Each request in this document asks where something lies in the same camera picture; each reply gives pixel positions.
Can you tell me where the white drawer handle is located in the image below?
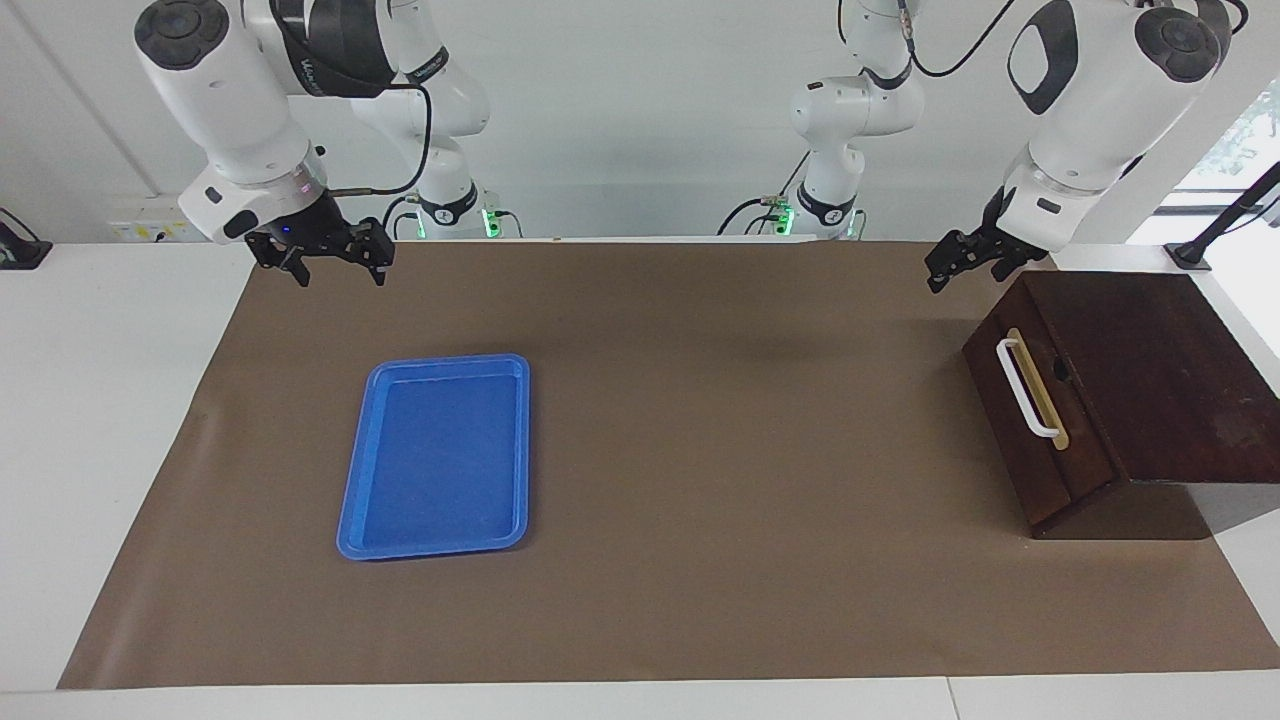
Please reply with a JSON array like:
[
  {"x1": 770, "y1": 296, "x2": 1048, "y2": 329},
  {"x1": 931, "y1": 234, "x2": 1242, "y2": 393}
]
[{"x1": 996, "y1": 338, "x2": 1061, "y2": 441}]

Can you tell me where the wooden drawer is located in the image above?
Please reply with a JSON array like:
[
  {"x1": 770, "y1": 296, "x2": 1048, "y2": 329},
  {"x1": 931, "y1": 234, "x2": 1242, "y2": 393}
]
[{"x1": 962, "y1": 285, "x2": 1121, "y2": 531}]

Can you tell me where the blue plastic tray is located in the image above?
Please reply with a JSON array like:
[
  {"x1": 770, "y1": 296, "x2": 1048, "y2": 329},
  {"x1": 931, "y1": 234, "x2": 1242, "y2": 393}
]
[{"x1": 336, "y1": 353, "x2": 531, "y2": 562}]

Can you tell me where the dark brown wooden cabinet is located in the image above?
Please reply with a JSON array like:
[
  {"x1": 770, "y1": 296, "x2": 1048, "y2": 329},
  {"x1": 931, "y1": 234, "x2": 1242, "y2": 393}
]
[{"x1": 962, "y1": 270, "x2": 1280, "y2": 541}]

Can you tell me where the brown table mat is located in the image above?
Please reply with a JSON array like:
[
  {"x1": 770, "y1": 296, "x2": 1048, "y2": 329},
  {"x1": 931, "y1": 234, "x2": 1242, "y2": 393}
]
[{"x1": 57, "y1": 238, "x2": 1280, "y2": 691}]

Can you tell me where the white wall socket box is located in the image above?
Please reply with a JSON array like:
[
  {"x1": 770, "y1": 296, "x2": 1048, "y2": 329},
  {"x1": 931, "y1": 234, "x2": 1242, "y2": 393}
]
[{"x1": 108, "y1": 195, "x2": 211, "y2": 244}]

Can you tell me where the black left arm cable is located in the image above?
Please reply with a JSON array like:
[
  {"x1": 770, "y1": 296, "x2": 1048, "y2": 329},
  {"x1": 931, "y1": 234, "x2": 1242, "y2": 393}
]
[{"x1": 895, "y1": 0, "x2": 1016, "y2": 79}]

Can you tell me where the black camera stand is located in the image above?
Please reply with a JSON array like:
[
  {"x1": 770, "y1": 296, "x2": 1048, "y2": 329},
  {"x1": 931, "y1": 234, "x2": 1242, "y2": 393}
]
[{"x1": 1165, "y1": 160, "x2": 1280, "y2": 273}]

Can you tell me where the black clamp mount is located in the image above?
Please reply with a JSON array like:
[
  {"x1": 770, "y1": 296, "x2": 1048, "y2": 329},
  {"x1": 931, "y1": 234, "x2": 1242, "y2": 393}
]
[{"x1": 0, "y1": 207, "x2": 53, "y2": 271}]

